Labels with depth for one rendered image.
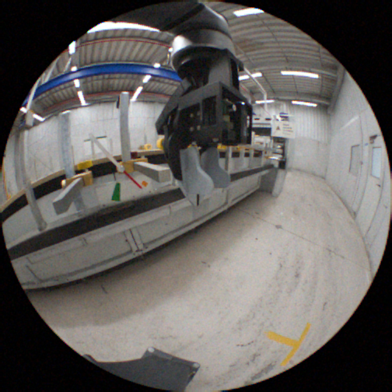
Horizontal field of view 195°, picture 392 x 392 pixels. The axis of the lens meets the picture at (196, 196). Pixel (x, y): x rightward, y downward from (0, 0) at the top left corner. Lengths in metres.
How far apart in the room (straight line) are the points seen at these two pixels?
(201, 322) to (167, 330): 0.22
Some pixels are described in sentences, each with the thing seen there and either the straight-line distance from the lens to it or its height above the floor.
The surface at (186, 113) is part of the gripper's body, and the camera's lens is 0.15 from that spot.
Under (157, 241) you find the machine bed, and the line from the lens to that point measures 1.06.
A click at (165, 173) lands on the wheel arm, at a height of 0.85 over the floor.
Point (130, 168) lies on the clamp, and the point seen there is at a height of 0.84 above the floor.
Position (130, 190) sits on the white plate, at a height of 0.74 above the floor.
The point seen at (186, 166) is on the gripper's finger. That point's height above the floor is 0.88.
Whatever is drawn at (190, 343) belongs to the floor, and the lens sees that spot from 0.91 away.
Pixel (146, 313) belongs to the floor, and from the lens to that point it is 0.97.
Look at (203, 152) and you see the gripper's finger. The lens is 0.17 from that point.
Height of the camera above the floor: 0.91
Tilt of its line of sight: 24 degrees down
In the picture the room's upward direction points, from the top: straight up
